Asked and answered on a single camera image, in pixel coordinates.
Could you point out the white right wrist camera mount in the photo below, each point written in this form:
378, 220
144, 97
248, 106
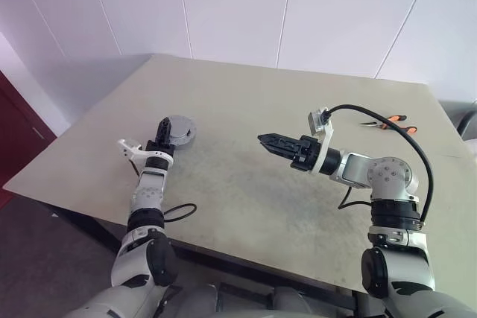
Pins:
328, 135

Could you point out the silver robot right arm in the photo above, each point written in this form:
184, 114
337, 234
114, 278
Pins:
387, 176

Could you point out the round metal motor stator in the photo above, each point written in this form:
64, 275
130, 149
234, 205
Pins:
183, 128

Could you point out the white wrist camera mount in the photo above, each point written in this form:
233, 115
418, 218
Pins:
130, 148
328, 135

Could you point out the black table frame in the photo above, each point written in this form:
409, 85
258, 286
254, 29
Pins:
231, 262

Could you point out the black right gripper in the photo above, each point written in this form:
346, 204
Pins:
307, 154

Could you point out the dark red door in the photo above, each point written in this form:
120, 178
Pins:
18, 139

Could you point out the grey rounded shape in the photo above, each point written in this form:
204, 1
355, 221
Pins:
292, 303

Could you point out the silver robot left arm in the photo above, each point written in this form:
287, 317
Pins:
149, 191

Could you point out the dark grey plastic chair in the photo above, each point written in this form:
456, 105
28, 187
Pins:
462, 117

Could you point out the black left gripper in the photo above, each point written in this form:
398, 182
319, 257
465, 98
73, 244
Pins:
160, 147

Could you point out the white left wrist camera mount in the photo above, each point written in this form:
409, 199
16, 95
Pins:
130, 148

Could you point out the orange black pliers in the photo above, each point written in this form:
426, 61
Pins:
397, 118

